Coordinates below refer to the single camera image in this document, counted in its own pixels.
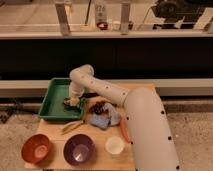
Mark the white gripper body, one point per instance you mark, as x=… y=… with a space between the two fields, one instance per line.
x=74 y=100

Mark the black handled brush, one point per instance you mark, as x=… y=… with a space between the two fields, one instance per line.
x=68 y=103

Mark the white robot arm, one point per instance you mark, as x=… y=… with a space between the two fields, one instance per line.
x=152 y=143

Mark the white paper cup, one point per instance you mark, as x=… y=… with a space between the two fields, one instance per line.
x=114 y=145

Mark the green plastic tray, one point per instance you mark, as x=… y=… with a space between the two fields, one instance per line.
x=53 y=109

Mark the dark grape bunch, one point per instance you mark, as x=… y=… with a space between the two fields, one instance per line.
x=97 y=108

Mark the yellow banana peel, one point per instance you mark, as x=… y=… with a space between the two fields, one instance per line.
x=71 y=126

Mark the blue cloth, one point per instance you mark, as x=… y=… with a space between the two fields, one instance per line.
x=110 y=117

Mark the purple bowl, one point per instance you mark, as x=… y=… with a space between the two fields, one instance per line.
x=78 y=149

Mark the orange carrot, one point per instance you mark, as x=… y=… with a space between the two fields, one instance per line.
x=124 y=131

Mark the red bowl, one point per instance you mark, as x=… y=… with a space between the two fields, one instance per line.
x=36 y=148

